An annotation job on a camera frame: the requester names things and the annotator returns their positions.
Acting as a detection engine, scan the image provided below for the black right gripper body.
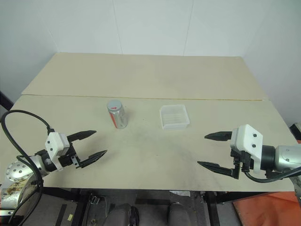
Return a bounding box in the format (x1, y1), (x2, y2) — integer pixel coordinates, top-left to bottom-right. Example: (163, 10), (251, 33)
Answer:
(230, 147), (253, 175)

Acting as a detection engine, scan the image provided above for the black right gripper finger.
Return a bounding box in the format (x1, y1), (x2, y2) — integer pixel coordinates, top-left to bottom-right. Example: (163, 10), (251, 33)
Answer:
(197, 161), (241, 180)
(204, 130), (233, 142)

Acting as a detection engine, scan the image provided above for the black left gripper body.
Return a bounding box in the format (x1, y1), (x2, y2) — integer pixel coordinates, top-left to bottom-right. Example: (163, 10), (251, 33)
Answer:
(58, 146), (80, 169)

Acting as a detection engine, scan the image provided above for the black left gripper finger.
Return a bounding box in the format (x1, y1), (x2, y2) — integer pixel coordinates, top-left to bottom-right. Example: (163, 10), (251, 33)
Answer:
(67, 129), (97, 143)
(76, 150), (108, 169)

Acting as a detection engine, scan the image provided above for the clear plastic square container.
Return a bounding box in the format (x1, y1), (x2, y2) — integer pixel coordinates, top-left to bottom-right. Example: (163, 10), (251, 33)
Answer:
(159, 105), (190, 131)

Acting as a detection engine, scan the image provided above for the orange floor mat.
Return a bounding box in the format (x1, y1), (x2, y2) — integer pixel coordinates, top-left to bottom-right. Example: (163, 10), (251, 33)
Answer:
(231, 191), (301, 226)

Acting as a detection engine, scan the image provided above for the black box with red edge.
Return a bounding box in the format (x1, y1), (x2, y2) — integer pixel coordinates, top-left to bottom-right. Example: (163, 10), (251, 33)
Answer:
(289, 122), (301, 143)

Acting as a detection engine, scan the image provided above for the black slanted panel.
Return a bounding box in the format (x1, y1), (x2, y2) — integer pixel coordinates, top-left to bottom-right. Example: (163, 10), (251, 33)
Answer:
(0, 91), (15, 111)

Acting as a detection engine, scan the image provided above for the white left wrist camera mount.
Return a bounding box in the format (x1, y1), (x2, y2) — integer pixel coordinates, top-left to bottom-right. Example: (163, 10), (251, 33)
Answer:
(45, 132), (71, 170)

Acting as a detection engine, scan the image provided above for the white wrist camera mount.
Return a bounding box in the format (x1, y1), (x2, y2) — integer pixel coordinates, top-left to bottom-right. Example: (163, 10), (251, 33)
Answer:
(45, 132), (71, 170)
(230, 124), (264, 175)

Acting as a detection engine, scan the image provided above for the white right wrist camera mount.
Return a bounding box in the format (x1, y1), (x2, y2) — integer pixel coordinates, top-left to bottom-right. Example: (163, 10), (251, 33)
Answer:
(230, 124), (264, 175)

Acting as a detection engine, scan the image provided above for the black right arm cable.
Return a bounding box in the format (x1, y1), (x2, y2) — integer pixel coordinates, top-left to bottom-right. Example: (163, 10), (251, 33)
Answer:
(243, 165), (301, 184)

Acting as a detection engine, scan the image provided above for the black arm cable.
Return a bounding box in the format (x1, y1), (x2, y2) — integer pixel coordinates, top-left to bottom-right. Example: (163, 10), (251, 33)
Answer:
(243, 165), (301, 184)
(0, 110), (55, 226)

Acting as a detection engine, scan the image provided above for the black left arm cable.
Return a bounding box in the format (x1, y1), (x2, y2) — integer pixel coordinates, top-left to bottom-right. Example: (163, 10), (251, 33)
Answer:
(0, 110), (55, 226)

